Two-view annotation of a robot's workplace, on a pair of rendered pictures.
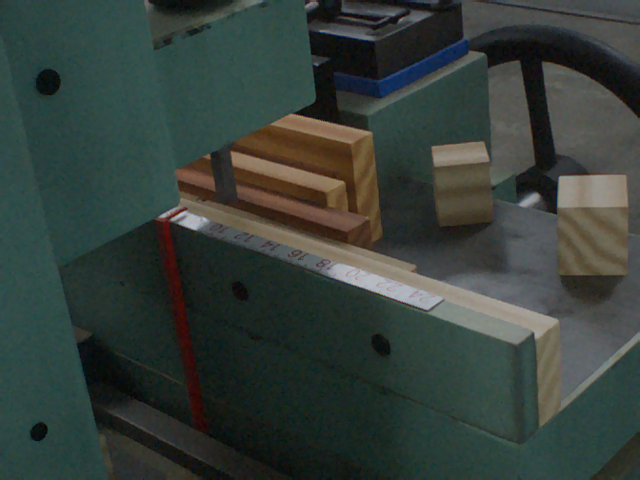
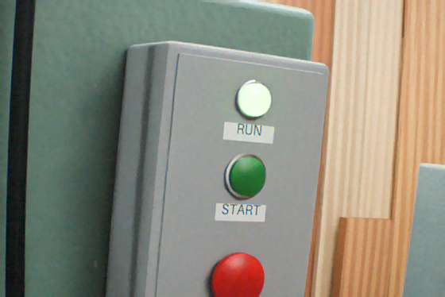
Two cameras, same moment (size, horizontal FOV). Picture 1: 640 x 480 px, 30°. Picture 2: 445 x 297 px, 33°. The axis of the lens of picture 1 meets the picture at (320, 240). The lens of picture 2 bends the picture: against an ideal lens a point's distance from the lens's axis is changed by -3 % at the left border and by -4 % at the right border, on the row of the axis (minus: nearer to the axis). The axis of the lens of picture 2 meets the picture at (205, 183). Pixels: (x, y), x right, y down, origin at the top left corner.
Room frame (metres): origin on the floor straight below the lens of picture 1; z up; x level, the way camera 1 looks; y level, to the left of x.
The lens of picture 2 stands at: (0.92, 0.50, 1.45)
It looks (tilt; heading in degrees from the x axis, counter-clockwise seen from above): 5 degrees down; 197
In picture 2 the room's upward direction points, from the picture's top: 6 degrees clockwise
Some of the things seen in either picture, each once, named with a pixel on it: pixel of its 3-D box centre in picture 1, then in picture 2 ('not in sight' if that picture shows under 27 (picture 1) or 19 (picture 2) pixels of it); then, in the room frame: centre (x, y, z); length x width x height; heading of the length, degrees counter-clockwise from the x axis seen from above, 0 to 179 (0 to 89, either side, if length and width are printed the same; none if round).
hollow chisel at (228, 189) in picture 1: (221, 162); not in sight; (0.63, 0.05, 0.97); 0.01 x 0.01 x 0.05; 44
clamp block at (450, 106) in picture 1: (360, 125); not in sight; (0.81, -0.04, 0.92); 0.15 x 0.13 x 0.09; 44
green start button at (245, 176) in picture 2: not in sight; (247, 176); (0.53, 0.40, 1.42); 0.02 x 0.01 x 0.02; 134
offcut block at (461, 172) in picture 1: (461, 184); not in sight; (0.67, -0.09, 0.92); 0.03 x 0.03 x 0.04; 86
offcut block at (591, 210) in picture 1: (592, 225); not in sight; (0.60, -0.16, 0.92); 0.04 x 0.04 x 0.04; 75
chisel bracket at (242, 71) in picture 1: (178, 87); not in sight; (0.62, 0.07, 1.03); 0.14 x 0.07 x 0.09; 134
